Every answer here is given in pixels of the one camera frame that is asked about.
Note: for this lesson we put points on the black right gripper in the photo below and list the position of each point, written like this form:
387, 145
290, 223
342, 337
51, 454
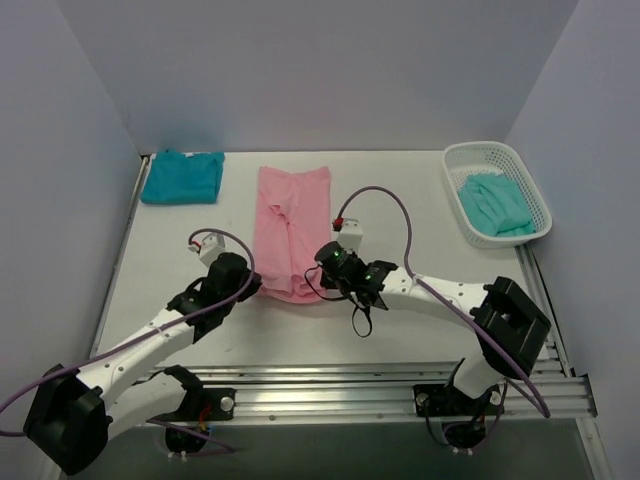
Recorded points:
325, 279

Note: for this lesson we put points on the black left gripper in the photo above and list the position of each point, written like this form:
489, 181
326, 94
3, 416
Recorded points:
245, 279

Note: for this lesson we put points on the pink t-shirt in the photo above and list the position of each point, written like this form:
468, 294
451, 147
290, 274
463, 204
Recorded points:
292, 222

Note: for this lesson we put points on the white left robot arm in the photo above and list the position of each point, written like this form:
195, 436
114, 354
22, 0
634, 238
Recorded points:
77, 411

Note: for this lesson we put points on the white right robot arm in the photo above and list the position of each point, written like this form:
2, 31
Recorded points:
510, 329

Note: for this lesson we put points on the teal folded t-shirt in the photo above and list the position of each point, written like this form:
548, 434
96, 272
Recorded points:
176, 178

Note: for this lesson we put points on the white perforated plastic basket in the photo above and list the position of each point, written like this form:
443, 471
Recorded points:
459, 161

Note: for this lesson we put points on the mint green t-shirt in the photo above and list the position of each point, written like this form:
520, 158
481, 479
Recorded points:
495, 206

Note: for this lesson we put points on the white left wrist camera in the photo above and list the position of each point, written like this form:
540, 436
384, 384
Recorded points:
208, 249

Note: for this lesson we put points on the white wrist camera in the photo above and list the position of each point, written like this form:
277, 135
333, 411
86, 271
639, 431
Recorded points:
349, 233
208, 249

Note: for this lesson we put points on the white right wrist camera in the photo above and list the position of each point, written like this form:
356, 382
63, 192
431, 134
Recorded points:
349, 233

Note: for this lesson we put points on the aluminium rail frame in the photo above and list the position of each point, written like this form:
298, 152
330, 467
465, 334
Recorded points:
374, 393

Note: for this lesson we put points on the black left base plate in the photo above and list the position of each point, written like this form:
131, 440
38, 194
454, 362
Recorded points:
206, 404

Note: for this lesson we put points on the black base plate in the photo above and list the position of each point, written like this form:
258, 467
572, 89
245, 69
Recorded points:
439, 400
206, 404

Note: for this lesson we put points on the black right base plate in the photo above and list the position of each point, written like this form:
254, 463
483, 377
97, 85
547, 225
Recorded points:
439, 400

